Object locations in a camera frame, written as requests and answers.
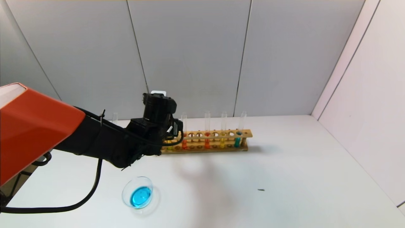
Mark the wooden test tube rack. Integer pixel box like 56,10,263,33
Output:
160,129,253,155

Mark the test tube red pigment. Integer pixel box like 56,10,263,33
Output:
204,111,211,149
181,112,188,150

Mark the black tripod stand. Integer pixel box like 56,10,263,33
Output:
0,171,33,207

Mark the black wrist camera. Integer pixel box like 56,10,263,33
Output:
142,91,178,124

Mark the thick black cable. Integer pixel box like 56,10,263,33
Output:
0,158,103,214

